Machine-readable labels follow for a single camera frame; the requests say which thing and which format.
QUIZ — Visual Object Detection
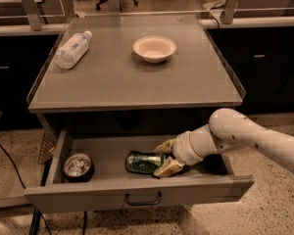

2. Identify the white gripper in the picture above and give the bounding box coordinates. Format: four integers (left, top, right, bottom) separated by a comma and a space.
153, 131, 203, 178

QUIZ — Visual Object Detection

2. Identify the crushed green soda can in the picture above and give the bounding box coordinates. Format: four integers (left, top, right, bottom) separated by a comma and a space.
125, 151, 166, 174

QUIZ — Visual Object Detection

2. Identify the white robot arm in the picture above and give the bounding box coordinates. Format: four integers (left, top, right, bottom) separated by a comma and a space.
154, 108, 294, 174

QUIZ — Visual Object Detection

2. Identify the open grey top drawer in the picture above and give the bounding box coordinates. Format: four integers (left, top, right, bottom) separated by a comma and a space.
24, 130, 254, 212

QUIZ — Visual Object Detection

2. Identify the black can in drawer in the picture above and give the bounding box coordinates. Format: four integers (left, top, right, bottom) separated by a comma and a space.
62, 153, 95, 183

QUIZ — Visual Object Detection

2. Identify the grey cabinet table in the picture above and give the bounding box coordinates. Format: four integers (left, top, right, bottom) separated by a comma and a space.
29, 15, 245, 137

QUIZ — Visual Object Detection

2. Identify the white bowl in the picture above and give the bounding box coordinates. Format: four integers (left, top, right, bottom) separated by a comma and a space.
132, 36, 176, 64

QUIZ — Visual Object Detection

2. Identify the clear plastic water bottle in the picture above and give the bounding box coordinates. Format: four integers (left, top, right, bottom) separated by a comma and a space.
54, 30, 92, 70

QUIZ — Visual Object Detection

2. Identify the black drawer handle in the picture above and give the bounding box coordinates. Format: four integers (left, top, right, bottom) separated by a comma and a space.
124, 191, 163, 207

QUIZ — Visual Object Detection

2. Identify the black floor cable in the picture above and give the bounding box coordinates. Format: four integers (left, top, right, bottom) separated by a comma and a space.
0, 135, 53, 235

